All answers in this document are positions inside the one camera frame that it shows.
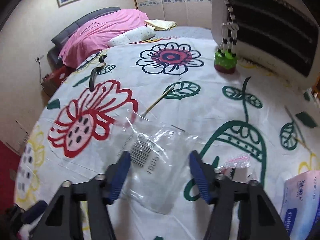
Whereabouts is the clear zip bag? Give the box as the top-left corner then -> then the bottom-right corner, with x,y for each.
114,115 -> 199,215

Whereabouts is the small pink zip bag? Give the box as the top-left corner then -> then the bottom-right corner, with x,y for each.
214,153 -> 251,174

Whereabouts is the blue tissue pack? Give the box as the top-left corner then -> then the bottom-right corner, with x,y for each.
280,171 -> 319,239

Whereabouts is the red box by bed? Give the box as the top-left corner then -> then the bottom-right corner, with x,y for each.
41,66 -> 74,97

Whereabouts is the single cotton swab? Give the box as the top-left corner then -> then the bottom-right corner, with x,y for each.
142,86 -> 174,118

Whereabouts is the zebra toy on green base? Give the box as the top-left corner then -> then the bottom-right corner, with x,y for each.
214,0 -> 239,74

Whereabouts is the grey headboard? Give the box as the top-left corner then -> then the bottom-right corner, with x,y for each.
47,7 -> 120,69

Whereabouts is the black clip on bed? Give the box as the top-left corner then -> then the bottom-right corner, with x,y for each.
89,55 -> 107,92

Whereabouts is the pink blanket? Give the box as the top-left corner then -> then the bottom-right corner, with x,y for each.
59,9 -> 149,68

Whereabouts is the white electric heater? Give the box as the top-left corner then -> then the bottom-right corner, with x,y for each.
211,0 -> 319,89

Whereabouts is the white dotted pillow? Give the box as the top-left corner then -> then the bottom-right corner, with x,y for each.
108,27 -> 156,47

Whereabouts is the folded cream towel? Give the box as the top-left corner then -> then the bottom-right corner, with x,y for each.
144,20 -> 177,31

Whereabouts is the white wardrobe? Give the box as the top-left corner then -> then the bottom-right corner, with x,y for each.
136,0 -> 212,29

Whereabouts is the wall socket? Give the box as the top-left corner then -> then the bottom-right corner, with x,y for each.
34,55 -> 44,62

